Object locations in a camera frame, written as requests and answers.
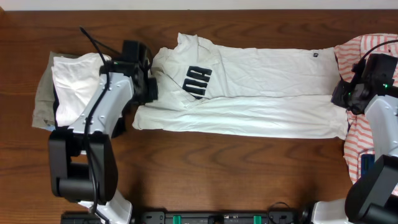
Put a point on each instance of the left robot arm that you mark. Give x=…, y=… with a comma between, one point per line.
x=82, y=164

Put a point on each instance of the folded olive garment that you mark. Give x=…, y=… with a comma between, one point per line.
x=44, y=98

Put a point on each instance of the light blue folded garment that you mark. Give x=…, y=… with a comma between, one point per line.
x=49, y=128

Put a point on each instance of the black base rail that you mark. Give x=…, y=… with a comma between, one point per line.
x=278, y=213

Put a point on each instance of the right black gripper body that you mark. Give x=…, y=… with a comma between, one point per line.
x=344, y=96

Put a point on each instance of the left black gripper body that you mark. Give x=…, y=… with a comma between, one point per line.
x=148, y=92

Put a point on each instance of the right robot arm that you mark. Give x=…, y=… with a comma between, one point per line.
x=370, y=199

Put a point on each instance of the white t-shirt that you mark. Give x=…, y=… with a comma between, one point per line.
x=276, y=93

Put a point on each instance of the folded black garment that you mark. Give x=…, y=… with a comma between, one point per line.
x=117, y=131

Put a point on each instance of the folded white shirt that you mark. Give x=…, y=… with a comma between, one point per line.
x=75, y=81

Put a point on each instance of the red white striped shirt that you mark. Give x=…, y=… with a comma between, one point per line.
x=359, y=140

